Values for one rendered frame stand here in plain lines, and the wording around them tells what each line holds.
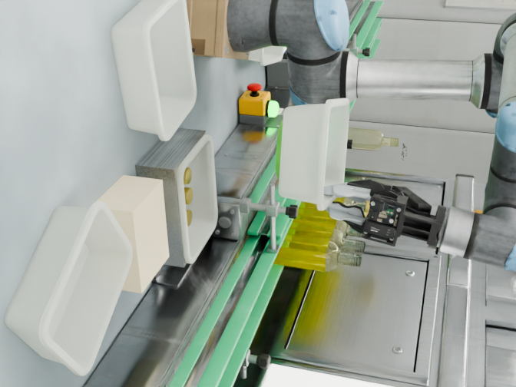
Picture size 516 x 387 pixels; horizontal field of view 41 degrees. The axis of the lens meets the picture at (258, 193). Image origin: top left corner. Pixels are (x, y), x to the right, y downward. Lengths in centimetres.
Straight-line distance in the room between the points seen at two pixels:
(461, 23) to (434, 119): 109
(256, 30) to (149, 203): 46
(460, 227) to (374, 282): 65
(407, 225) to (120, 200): 47
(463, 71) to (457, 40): 603
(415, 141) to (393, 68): 649
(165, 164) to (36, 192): 33
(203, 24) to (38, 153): 57
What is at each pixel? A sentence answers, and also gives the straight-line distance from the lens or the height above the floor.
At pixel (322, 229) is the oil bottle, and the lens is 162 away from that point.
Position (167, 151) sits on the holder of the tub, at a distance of 131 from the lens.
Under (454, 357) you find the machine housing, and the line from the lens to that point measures 155.
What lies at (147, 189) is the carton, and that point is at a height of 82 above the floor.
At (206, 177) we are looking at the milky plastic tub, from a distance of 143.
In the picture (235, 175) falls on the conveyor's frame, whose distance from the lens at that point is 159.
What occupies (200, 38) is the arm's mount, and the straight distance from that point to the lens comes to 145.
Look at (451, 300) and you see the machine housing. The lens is 170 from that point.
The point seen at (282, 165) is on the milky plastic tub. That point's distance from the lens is 108.
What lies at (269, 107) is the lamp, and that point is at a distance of 182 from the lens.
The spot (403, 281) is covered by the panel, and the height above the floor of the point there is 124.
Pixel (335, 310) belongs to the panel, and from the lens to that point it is 163.
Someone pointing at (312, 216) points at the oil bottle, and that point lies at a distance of 166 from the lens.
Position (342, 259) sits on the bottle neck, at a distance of 156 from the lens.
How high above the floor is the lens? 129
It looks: 15 degrees down
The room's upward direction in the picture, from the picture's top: 97 degrees clockwise
